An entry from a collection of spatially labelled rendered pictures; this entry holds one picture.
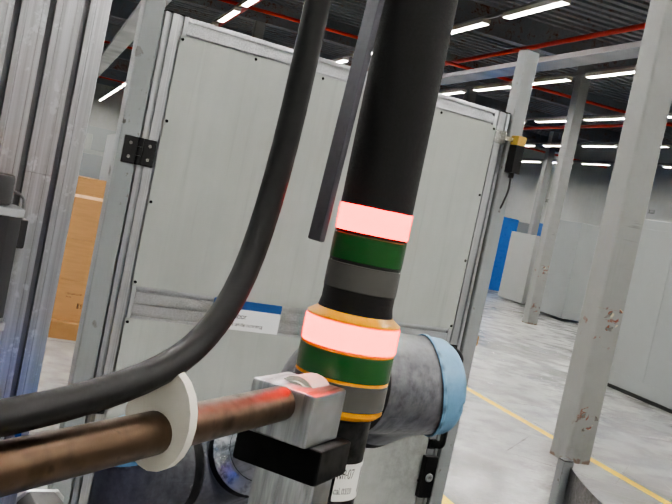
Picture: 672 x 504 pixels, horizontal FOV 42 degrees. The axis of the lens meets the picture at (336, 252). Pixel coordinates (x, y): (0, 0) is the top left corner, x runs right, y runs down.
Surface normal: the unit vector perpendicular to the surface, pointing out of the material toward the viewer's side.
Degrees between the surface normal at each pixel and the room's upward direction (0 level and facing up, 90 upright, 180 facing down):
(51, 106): 90
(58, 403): 54
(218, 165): 90
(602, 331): 85
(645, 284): 90
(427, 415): 112
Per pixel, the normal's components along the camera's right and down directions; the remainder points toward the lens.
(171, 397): -0.43, -0.04
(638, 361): -0.93, -0.18
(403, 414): 0.44, 0.52
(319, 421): 0.88, 0.21
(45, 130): 0.51, 0.15
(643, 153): 0.32, 0.11
